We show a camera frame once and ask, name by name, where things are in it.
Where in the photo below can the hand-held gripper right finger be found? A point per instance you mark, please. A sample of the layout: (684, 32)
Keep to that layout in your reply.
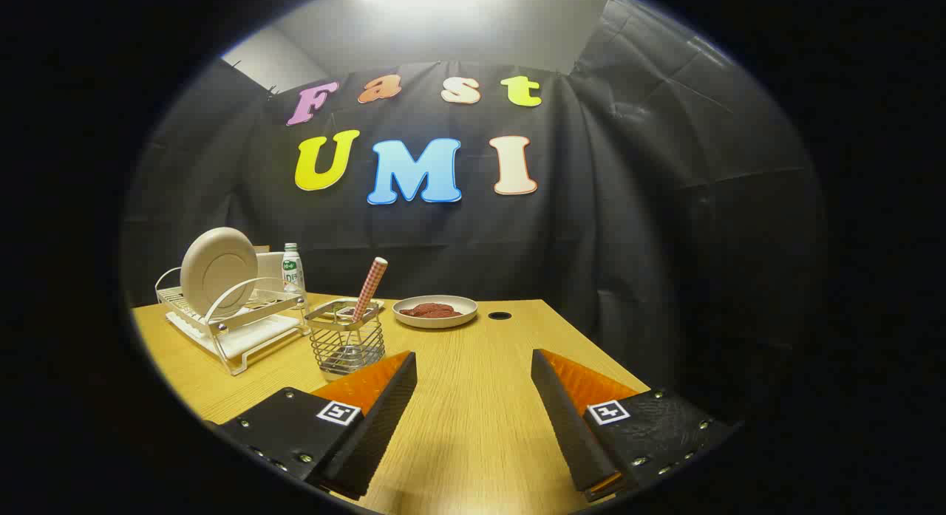
(565, 419)

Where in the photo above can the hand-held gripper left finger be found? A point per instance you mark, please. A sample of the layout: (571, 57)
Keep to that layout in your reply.
(384, 419)

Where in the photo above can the beige round plate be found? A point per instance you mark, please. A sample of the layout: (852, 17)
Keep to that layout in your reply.
(218, 271)

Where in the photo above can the beige plate with meat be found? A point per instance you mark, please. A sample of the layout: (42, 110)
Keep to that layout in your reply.
(414, 321)

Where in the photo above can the red meat slice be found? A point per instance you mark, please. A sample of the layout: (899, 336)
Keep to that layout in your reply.
(447, 312)
(417, 309)

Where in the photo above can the white drip tray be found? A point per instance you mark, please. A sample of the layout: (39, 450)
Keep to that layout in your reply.
(255, 338)

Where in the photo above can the white bottle with green label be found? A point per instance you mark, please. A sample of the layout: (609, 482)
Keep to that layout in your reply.
(293, 271)

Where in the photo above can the black backdrop cloth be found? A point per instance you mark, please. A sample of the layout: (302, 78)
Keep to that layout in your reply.
(591, 241)

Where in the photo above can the white toaster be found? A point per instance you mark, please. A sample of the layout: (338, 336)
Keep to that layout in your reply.
(270, 267)

